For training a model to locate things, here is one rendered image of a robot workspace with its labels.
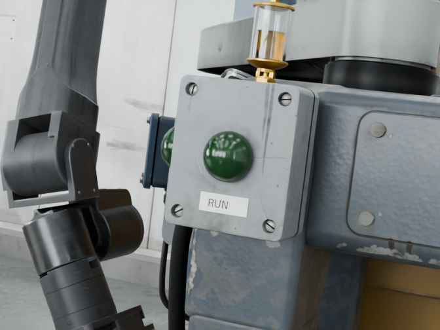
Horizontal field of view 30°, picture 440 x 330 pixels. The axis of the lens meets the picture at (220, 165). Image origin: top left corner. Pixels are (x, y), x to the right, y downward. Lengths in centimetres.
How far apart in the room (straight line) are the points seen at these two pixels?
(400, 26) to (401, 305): 29
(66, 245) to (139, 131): 561
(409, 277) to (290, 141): 31
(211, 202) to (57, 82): 32
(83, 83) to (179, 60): 546
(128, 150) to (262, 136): 592
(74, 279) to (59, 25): 24
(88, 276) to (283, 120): 33
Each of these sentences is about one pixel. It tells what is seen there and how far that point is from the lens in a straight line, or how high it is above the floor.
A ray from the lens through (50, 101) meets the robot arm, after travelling 77.
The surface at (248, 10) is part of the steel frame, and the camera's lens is 561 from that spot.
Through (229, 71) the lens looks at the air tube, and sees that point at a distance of 64.
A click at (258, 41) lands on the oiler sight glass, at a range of 55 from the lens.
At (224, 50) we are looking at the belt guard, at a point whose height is 138.
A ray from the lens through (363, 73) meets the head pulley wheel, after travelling 62.
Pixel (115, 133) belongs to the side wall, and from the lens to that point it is 644.
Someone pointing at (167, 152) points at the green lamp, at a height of 128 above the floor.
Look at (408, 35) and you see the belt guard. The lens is 63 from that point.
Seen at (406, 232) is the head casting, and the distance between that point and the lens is 50.
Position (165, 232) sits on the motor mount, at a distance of 98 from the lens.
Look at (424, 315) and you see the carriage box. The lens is 81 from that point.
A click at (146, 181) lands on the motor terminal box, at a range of 98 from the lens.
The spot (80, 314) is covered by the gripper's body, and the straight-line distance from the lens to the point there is 75.
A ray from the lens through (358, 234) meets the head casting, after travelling 51.
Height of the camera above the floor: 130
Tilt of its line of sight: 3 degrees down
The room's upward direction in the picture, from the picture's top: 7 degrees clockwise
